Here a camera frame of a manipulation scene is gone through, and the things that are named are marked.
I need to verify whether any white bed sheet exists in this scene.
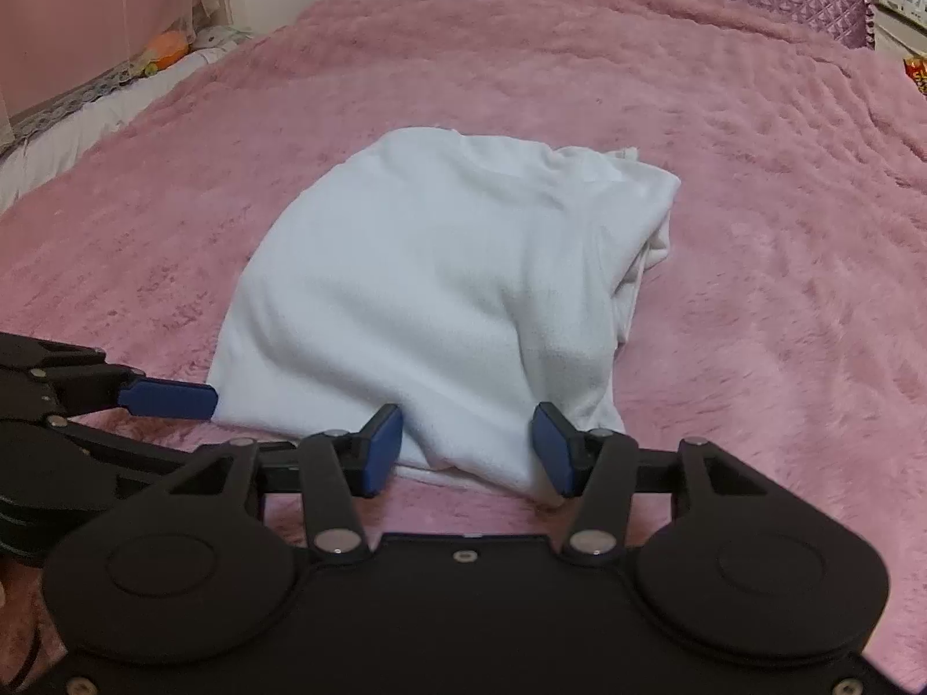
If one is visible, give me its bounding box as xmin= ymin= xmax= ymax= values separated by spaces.
xmin=0 ymin=25 xmax=254 ymax=214

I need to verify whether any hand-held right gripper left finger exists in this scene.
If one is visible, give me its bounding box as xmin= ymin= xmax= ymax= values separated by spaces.
xmin=155 ymin=404 xmax=404 ymax=566

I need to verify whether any white long-sleeve shirt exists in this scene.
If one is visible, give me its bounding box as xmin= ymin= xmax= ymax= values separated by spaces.
xmin=206 ymin=126 xmax=682 ymax=511

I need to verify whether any pink fluffy blanket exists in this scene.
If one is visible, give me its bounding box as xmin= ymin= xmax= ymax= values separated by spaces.
xmin=0 ymin=0 xmax=927 ymax=695

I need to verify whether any orange plush toy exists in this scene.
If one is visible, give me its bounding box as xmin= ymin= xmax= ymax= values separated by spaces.
xmin=141 ymin=29 xmax=193 ymax=77

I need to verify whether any patterned white pillow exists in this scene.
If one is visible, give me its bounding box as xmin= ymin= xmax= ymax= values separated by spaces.
xmin=192 ymin=24 xmax=256 ymax=53

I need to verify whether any pink curtain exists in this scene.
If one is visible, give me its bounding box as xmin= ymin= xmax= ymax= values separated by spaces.
xmin=0 ymin=0 xmax=233 ymax=131

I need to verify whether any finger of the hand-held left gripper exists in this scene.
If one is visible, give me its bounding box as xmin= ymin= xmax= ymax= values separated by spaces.
xmin=43 ymin=414 xmax=200 ymax=497
xmin=0 ymin=333 xmax=220 ymax=422

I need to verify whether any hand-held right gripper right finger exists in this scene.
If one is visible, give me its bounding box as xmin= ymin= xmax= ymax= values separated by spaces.
xmin=532 ymin=401 xmax=790 ymax=566

